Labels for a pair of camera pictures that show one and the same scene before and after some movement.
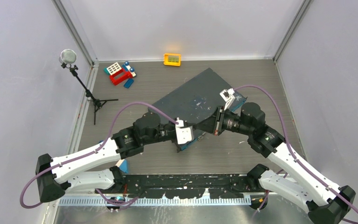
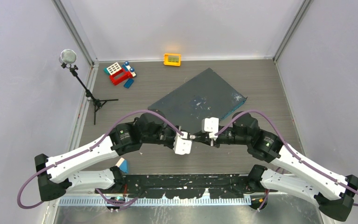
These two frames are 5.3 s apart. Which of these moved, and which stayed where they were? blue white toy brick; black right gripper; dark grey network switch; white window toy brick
Moved: black right gripper
Stayed: white window toy brick; dark grey network switch; blue white toy brick
